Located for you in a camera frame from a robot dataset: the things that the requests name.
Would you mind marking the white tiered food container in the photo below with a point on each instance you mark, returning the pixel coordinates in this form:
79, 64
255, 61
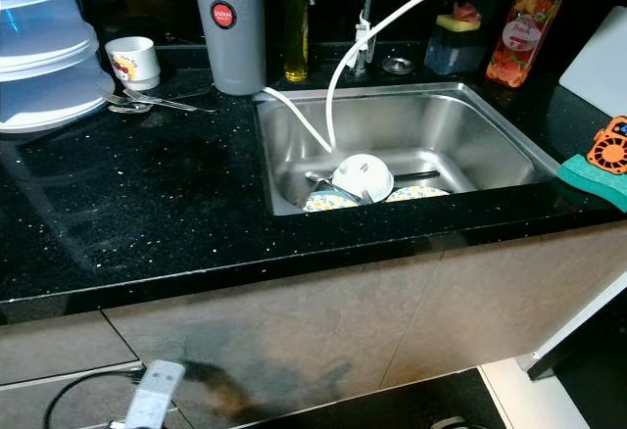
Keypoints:
44, 57

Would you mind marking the white printed mug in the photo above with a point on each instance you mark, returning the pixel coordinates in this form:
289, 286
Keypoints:
132, 62

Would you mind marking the steel fork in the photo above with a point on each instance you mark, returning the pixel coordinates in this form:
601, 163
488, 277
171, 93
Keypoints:
176, 103

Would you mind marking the grey water filter jug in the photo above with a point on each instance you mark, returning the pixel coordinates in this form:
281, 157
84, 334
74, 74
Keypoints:
225, 52

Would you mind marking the yellow oil bottle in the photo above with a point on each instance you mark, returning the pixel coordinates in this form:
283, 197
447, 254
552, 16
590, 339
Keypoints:
295, 42

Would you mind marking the white bowl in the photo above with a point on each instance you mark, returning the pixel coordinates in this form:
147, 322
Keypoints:
362, 176

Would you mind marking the metal faucet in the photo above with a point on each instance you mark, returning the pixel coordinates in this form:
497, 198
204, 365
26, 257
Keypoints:
364, 47

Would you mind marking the round metal sink strainer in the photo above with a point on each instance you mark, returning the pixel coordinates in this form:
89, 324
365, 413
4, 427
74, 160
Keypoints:
398, 65

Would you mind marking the small floral plate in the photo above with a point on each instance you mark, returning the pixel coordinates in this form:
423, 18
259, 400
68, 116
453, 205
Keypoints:
419, 194

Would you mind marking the stainless steel sink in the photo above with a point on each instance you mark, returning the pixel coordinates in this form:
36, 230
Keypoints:
441, 125

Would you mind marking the dark sponge holder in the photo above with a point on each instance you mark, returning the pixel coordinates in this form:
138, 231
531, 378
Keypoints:
451, 55

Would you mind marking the yellow and red sponge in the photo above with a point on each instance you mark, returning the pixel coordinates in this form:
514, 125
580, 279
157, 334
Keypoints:
458, 23

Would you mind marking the orange dish soap pump bottle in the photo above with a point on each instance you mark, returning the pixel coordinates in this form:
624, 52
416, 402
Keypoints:
519, 52

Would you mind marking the green sponge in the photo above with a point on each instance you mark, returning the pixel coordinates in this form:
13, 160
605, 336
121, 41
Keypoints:
588, 176

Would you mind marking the orange plastic scrubber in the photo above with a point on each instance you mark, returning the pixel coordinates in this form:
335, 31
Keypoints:
609, 150

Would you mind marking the white cutting board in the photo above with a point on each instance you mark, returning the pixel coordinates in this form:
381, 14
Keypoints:
602, 71

